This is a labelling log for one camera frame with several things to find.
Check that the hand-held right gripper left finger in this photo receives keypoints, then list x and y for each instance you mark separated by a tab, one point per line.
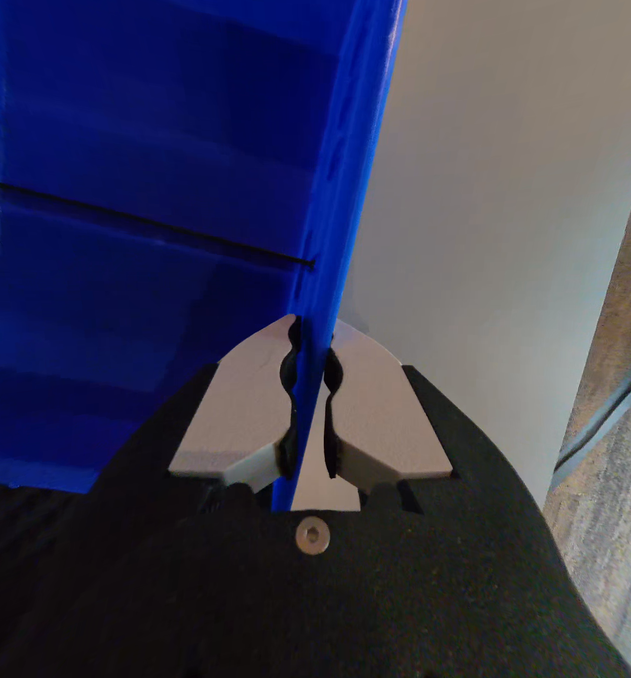
236	413

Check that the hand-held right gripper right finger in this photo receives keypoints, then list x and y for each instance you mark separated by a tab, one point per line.
384	418

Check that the blue divided plastic bin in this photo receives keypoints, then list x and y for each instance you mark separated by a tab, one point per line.
135	328

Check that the black bin divider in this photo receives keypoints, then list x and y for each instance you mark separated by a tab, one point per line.
135	221

